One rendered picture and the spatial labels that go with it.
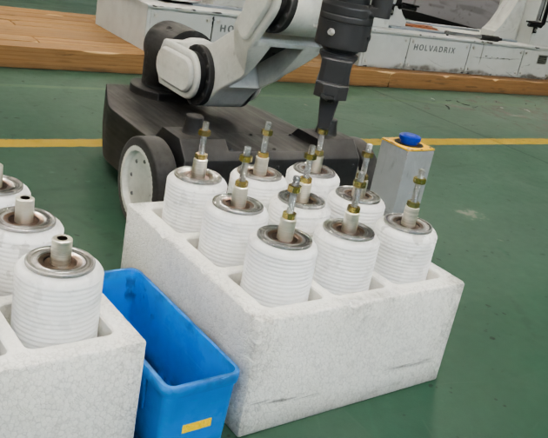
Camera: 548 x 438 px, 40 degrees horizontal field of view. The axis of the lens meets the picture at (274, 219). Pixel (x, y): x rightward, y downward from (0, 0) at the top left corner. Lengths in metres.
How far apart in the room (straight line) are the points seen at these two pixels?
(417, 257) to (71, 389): 0.54
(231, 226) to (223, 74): 0.71
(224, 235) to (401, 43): 2.93
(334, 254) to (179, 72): 0.86
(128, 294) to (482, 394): 0.59
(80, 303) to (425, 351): 0.59
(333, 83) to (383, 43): 2.60
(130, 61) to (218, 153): 1.55
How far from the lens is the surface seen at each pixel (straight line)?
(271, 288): 0.98
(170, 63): 1.83
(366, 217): 1.20
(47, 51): 2.92
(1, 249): 0.93
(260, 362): 0.97
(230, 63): 1.68
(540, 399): 1.33
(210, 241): 1.07
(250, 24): 1.53
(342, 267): 1.05
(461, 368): 1.33
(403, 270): 1.13
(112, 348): 0.84
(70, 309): 0.83
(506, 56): 4.50
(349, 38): 1.22
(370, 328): 1.08
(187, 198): 1.14
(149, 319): 1.13
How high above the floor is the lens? 0.63
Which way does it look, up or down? 21 degrees down
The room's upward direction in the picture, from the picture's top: 11 degrees clockwise
